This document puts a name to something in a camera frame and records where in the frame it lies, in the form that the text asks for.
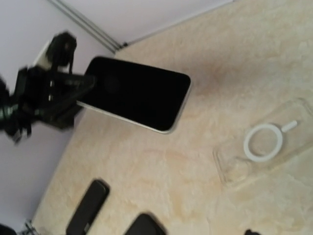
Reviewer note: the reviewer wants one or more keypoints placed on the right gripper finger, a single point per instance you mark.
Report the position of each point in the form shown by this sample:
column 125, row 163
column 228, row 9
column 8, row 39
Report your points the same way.
column 251, row 232

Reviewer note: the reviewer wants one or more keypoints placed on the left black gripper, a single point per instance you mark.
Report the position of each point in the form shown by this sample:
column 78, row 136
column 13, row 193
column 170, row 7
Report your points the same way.
column 31, row 92

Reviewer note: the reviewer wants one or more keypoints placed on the phone from clear case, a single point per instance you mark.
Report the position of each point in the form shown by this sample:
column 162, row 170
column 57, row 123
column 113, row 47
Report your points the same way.
column 144, row 95

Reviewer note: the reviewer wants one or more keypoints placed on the black phone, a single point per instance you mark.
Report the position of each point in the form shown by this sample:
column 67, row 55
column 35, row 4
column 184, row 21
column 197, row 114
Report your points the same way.
column 89, row 207
column 145, row 224

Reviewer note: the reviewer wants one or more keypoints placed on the clear phone case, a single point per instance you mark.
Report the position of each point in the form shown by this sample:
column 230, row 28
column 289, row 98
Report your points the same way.
column 267, row 144

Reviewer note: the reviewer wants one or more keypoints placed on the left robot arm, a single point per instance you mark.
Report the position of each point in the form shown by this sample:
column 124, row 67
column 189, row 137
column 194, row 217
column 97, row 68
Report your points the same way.
column 6, row 112

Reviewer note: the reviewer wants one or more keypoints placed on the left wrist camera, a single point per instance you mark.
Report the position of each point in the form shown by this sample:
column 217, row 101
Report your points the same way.
column 58, row 54

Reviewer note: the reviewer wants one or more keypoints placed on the left aluminium frame post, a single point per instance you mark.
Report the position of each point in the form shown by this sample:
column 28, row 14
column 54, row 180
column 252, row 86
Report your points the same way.
column 87, row 25

